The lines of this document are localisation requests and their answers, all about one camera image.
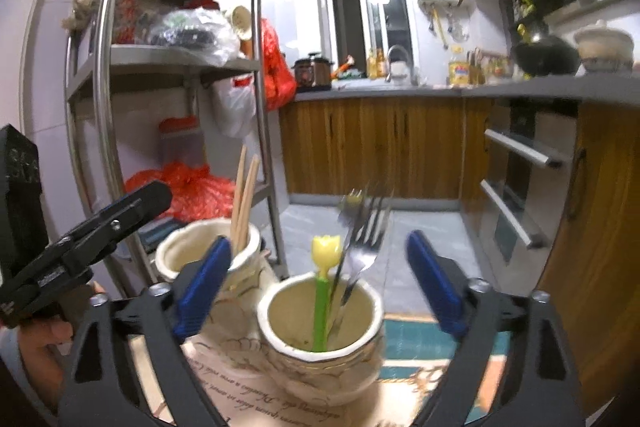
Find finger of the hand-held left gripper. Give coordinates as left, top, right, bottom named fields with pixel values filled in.
left=0, top=269, right=95, bottom=329
left=10, top=181, right=173, bottom=289

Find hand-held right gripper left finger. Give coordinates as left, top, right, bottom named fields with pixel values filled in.
left=59, top=235, right=233, bottom=427

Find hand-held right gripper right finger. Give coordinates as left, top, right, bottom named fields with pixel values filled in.
left=405, top=229, right=586, bottom=427

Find silver fork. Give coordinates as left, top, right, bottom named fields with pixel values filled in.
left=330, top=194, right=393, bottom=338

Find wooden chopstick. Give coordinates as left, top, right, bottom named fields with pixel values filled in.
left=230, top=145, right=249, bottom=253
left=239, top=154, right=261, bottom=253

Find yellow tulip green pen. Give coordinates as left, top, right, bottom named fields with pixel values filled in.
left=311, top=234, right=343, bottom=353

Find white floral ceramic utensil holder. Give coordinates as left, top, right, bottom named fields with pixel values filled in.
left=155, top=217, right=386, bottom=408

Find person's left forearm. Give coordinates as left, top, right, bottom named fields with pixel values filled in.
left=0, top=332, right=58, bottom=427

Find person's left hand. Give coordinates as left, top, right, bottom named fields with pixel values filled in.
left=0, top=282, right=108, bottom=370

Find blue trays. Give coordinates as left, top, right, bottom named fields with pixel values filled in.
left=137, top=219, right=186, bottom=254

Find printed tablecloth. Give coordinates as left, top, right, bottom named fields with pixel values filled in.
left=130, top=312, right=466, bottom=427

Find red lid container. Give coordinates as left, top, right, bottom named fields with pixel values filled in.
left=159, top=117, right=206, bottom=168

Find built-in oven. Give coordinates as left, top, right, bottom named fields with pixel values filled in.
left=480, top=99, right=581, bottom=268

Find white hanging plastic bag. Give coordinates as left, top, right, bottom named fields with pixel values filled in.
left=210, top=74, right=258, bottom=138

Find wooden base cabinets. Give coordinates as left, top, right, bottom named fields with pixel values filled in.
left=279, top=97, right=640, bottom=408

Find metal shelf rack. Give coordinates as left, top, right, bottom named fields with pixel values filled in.
left=62, top=0, right=288, bottom=288

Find clear bag with dark contents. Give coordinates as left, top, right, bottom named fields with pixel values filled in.
left=147, top=7, right=241, bottom=68

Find bag of dried goods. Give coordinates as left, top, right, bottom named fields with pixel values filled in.
left=62, top=0, right=101, bottom=30

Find red hanging plastic bag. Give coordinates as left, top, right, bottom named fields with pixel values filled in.
left=260, top=18, right=297, bottom=110

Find yellow labelled container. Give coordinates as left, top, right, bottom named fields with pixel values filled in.
left=449, top=47, right=473, bottom=86

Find cream mug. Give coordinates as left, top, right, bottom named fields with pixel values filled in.
left=232, top=5, right=253, bottom=40

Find knife and scissors holder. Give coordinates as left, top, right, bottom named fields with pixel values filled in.
left=467, top=49, right=488, bottom=82

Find yellow oil bottles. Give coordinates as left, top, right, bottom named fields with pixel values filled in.
left=367, top=48, right=388, bottom=80

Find red pressure cooker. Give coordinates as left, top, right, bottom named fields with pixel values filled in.
left=292, top=52, right=335, bottom=92

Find chrome faucet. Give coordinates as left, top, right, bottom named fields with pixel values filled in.
left=386, top=44, right=413, bottom=82

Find black wok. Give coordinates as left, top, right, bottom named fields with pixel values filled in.
left=510, top=32, right=581, bottom=76

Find window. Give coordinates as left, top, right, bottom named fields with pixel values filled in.
left=315, top=0, right=416, bottom=72

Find white clay pot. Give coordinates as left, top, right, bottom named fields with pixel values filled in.
left=573, top=21, right=636, bottom=72

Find wall spice rack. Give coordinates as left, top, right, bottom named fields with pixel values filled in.
left=500, top=0, right=538, bottom=42

